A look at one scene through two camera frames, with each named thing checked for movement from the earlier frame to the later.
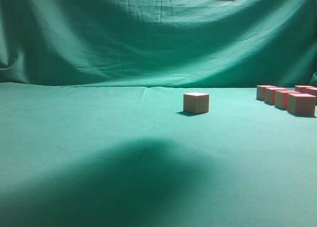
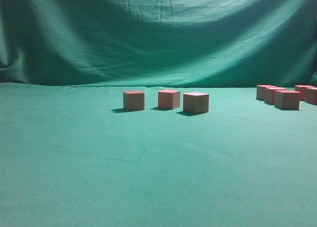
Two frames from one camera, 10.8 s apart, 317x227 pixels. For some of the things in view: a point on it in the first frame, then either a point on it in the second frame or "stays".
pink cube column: x=312 y=91 stays
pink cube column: x=301 y=104 to x=133 y=100
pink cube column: x=196 y=103 stays
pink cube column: x=281 y=98 stays
